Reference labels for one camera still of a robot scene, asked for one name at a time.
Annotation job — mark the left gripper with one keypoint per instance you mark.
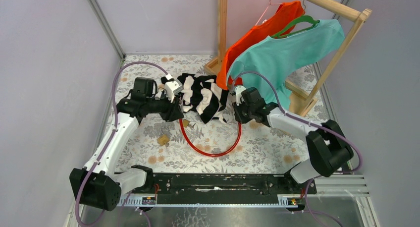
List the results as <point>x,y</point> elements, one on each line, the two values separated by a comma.
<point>173,112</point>

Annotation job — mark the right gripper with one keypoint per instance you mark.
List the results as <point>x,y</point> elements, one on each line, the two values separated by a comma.
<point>237,112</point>

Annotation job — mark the red cable lock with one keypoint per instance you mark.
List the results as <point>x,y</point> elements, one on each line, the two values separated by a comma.
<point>213,155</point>

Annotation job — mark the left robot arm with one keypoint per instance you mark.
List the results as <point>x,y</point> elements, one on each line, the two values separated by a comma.
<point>97,184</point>

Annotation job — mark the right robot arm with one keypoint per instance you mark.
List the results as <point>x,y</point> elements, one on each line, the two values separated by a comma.
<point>326,146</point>

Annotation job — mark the small brass padlock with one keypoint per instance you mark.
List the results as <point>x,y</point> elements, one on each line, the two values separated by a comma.
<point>186,123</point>

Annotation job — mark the black white striped garment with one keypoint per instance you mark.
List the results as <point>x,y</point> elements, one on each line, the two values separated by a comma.
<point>201,94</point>

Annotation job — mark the floral table mat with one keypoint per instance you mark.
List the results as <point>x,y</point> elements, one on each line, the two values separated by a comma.
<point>260,149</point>

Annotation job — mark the teal t-shirt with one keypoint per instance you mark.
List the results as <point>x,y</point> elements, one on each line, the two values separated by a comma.
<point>267,64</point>

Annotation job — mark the orange t-shirt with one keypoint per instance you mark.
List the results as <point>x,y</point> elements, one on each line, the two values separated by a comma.
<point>285,13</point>

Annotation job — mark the green clothes hanger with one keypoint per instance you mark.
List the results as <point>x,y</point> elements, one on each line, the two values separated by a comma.
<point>287,30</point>

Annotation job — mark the pink clothes hanger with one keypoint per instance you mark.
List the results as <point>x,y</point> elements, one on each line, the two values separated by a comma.
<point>270,3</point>

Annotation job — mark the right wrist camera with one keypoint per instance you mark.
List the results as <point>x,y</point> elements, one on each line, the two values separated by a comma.
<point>238,90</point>

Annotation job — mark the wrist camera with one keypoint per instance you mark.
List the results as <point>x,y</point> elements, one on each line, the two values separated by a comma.
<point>172,86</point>
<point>238,90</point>

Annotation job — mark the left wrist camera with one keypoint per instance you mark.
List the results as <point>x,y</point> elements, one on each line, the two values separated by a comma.
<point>172,86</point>

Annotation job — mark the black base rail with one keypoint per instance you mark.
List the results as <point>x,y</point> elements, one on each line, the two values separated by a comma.
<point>222,189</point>

